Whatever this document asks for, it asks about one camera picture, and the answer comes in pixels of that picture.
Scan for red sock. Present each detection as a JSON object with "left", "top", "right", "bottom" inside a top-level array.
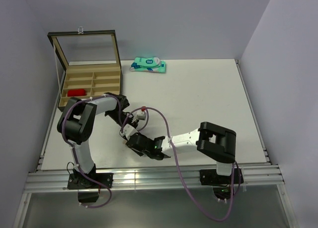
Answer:
[{"left": 67, "top": 88, "right": 87, "bottom": 97}]

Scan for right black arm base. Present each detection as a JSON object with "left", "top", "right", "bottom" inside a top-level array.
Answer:
[{"left": 199, "top": 168, "right": 244, "bottom": 195}]

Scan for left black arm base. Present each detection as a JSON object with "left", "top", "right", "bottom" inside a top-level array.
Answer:
[{"left": 67, "top": 171, "right": 113, "bottom": 205}]

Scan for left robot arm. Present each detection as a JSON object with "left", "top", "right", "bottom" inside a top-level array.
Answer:
[{"left": 57, "top": 92, "right": 138, "bottom": 188}]

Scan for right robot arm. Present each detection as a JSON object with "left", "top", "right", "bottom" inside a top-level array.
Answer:
[{"left": 120, "top": 122, "right": 237, "bottom": 183}]

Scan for teal patterned folded socks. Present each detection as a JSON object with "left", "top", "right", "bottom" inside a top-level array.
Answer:
[{"left": 130, "top": 57, "right": 166, "bottom": 73}]

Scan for black compartment organizer box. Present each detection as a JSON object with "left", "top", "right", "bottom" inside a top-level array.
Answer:
[{"left": 47, "top": 27, "right": 122, "bottom": 111}]

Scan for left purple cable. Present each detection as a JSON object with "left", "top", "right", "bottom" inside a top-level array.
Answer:
[{"left": 61, "top": 95, "right": 150, "bottom": 209}]

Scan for purple cable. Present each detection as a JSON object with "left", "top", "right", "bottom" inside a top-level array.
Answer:
[
  {"left": 61, "top": 95, "right": 150, "bottom": 209},
  {"left": 119, "top": 107, "right": 240, "bottom": 223}
]

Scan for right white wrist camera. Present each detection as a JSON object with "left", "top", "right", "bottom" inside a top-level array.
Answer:
[{"left": 119, "top": 124, "right": 138, "bottom": 141}]

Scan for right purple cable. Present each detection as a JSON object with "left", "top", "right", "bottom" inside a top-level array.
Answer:
[{"left": 119, "top": 107, "right": 240, "bottom": 223}]

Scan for aluminium front rail frame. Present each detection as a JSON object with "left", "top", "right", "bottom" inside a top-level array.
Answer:
[{"left": 14, "top": 59, "right": 298, "bottom": 228}]

